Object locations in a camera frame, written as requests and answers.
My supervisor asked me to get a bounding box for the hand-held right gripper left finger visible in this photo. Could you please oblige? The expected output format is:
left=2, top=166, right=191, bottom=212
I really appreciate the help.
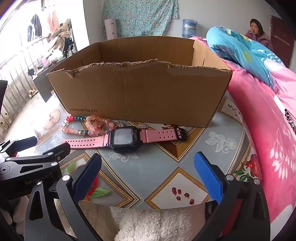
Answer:
left=24, top=153, right=102, bottom=241

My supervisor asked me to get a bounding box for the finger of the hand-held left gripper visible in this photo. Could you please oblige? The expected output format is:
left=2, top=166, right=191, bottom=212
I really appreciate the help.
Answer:
left=0, top=136, right=38, bottom=159
left=0, top=142, right=71, bottom=173

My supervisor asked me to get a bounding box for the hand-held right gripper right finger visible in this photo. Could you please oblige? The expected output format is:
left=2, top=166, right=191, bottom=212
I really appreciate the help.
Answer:
left=194, top=152, right=271, bottom=241

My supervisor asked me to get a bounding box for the pink bead bracelet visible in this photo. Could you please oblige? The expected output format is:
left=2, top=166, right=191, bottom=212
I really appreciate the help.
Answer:
left=85, top=115, right=115, bottom=138

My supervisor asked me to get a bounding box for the pink strap digital watch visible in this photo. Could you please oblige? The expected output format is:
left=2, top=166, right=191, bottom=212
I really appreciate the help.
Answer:
left=60, top=126, right=187, bottom=153

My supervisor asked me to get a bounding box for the brown cardboard box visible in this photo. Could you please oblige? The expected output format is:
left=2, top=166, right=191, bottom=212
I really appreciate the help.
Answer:
left=46, top=37, right=233, bottom=128

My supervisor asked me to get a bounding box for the person's left hand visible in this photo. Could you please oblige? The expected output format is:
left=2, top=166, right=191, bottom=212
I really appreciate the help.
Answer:
left=12, top=197, right=30, bottom=229

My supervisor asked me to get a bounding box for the dark low cabinet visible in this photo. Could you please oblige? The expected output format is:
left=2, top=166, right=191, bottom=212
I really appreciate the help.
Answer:
left=32, top=57, right=68, bottom=102

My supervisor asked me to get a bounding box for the metal balcony railing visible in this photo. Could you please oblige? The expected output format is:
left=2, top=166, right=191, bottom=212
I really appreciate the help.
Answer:
left=0, top=35, right=66, bottom=121

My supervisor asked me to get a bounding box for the pink floral blanket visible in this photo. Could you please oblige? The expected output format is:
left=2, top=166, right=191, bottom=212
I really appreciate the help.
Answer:
left=190, top=35, right=296, bottom=241

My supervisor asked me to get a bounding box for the black wheelchair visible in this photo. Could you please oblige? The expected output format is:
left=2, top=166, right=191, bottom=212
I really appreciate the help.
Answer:
left=63, top=37, right=77, bottom=58

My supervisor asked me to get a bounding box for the pile of beige clothes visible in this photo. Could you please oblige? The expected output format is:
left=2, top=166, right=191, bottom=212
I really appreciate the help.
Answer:
left=45, top=19, right=73, bottom=54

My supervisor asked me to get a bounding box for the hanging dark jacket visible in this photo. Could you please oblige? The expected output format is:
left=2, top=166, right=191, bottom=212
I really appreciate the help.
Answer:
left=27, top=13, right=42, bottom=42

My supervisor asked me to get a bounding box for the hanging pink garment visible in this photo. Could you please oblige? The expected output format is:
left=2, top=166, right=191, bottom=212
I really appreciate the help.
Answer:
left=47, top=7, right=60, bottom=33

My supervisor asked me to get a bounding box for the blue patterned quilt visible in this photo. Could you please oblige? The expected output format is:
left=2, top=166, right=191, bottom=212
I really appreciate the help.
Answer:
left=206, top=26, right=287, bottom=93

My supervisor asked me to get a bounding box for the white paper roll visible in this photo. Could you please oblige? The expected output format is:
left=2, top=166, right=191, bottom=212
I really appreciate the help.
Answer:
left=104, top=19, right=116, bottom=40

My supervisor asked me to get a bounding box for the blue water jug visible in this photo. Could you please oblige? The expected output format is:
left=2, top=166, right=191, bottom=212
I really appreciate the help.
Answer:
left=181, top=19, right=198, bottom=39

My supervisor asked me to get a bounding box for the brown door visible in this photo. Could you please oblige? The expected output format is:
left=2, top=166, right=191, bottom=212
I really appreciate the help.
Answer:
left=270, top=15, right=294, bottom=67

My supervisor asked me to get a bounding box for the multicolour bead bracelet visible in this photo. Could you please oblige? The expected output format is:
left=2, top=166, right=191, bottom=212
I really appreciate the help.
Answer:
left=60, top=115, right=90, bottom=138

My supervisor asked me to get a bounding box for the teal floral wall cloth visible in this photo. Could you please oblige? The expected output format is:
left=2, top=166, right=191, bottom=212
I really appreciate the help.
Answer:
left=102, top=0, right=178, bottom=39

